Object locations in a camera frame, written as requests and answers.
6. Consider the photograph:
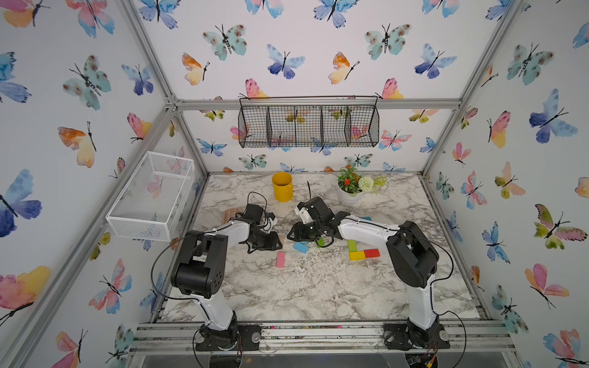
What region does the yellow cup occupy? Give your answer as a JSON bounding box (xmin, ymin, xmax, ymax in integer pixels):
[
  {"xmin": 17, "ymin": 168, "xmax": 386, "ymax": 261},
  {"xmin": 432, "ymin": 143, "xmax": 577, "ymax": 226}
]
[{"xmin": 271, "ymin": 172, "xmax": 294, "ymax": 202}]

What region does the blue block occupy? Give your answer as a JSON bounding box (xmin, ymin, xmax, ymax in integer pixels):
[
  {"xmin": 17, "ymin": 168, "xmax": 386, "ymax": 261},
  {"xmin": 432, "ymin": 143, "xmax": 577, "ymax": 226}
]
[{"xmin": 293, "ymin": 242, "xmax": 309, "ymax": 254}]

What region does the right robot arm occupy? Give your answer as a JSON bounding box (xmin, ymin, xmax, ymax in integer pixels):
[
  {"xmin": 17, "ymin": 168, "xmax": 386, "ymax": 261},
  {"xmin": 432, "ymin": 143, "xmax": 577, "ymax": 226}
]
[{"xmin": 287, "ymin": 197, "xmax": 450, "ymax": 351}]

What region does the pink plastic scoop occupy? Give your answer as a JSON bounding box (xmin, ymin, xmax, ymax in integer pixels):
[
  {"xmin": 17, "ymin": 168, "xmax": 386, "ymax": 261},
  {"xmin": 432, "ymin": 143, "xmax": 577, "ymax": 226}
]
[{"xmin": 222, "ymin": 208, "xmax": 243, "ymax": 224}]

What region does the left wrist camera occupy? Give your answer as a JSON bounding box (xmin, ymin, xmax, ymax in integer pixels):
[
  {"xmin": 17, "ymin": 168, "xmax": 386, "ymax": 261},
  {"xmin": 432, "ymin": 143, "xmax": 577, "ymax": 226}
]
[{"xmin": 263, "ymin": 213, "xmax": 278, "ymax": 232}]

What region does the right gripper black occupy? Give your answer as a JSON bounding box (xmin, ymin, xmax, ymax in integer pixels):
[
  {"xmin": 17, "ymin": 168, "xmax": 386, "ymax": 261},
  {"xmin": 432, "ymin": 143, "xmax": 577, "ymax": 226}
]
[{"xmin": 283, "ymin": 220, "xmax": 323, "ymax": 240}]

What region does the aluminium front rail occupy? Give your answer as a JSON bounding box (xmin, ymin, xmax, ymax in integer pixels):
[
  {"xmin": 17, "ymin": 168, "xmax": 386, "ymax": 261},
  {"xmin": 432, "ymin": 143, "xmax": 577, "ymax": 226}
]
[{"xmin": 197, "ymin": 319, "xmax": 516, "ymax": 355}]

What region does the red block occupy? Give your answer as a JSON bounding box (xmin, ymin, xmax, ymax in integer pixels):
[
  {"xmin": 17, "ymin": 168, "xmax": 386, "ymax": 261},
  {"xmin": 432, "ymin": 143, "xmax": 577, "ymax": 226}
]
[{"xmin": 364, "ymin": 249, "xmax": 380, "ymax": 259}]

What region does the lime green block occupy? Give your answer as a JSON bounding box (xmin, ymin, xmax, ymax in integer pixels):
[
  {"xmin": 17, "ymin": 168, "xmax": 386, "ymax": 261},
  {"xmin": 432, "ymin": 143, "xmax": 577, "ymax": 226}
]
[{"xmin": 348, "ymin": 240, "xmax": 357, "ymax": 253}]

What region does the yellow block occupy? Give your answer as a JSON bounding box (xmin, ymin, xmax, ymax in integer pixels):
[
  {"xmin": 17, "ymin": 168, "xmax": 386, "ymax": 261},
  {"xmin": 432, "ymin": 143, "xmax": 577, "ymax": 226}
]
[{"xmin": 349, "ymin": 251, "xmax": 367, "ymax": 262}]

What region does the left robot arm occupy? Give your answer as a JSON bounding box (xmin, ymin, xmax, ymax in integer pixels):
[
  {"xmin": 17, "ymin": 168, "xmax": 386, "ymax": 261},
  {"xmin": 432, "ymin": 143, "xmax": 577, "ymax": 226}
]
[{"xmin": 170, "ymin": 204, "xmax": 282, "ymax": 351}]

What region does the potted flower plant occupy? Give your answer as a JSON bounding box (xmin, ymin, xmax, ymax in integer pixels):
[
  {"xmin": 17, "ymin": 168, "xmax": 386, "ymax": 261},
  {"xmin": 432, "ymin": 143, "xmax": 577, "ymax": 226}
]
[{"xmin": 337, "ymin": 165, "xmax": 387, "ymax": 207}]

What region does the white mesh wall basket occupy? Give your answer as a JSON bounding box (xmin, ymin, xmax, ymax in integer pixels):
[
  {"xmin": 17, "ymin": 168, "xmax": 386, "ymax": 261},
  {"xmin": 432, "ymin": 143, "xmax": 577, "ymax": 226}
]
[{"xmin": 106, "ymin": 151, "xmax": 195, "ymax": 242}]

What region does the pink block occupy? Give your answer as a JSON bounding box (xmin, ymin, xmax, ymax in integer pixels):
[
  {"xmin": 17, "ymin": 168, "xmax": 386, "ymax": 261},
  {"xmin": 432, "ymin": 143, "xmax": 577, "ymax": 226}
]
[{"xmin": 276, "ymin": 251, "xmax": 286, "ymax": 268}]

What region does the black wire wall basket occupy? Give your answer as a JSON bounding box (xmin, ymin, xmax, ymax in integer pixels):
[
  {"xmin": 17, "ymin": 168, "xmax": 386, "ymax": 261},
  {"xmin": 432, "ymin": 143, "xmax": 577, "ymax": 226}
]
[{"xmin": 233, "ymin": 96, "xmax": 380, "ymax": 149}]

